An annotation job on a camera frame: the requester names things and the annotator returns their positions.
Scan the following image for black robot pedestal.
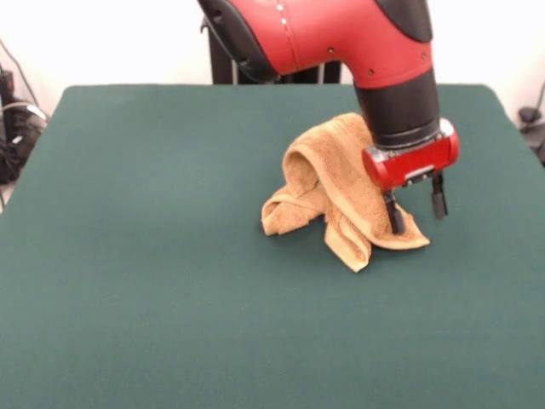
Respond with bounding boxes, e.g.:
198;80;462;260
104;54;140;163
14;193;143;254
199;14;344;85

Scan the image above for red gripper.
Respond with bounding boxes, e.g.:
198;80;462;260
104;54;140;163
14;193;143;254
361;127;461;235

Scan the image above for black power brick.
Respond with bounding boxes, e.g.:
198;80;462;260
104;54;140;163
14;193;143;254
0;69;16;103

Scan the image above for black power adapter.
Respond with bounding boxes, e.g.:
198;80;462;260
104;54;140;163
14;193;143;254
517;80;545;167

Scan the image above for tan terry towel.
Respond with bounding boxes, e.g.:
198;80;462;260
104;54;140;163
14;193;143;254
260;112;431;274

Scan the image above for black cable bundle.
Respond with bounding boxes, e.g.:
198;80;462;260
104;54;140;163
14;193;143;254
0;37;49;214

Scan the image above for dark green table cloth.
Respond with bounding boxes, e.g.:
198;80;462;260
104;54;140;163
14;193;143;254
0;84;545;409

